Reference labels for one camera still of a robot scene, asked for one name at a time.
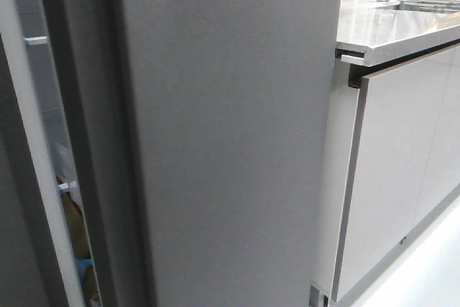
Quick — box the white cabinet door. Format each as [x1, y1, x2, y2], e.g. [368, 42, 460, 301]
[330, 46, 459, 301]

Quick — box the grey kitchen countertop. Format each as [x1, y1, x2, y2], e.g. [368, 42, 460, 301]
[336, 0, 459, 67]

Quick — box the brown cardboard box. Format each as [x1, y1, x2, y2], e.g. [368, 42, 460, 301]
[60, 192, 102, 306]

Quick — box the stainless steel sink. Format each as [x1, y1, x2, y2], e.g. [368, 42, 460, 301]
[378, 0, 459, 14]

